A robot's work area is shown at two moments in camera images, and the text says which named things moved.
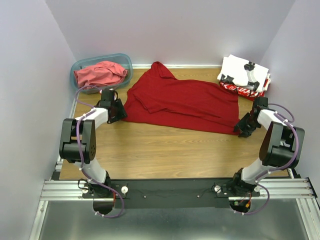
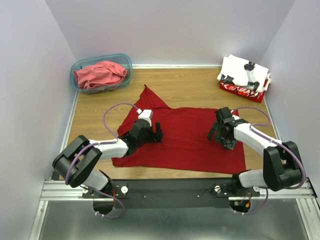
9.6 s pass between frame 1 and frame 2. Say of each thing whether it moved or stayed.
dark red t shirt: moved
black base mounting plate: stayed
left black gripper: moved
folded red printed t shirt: stayed
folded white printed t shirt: stayed
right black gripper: moved
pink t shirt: stayed
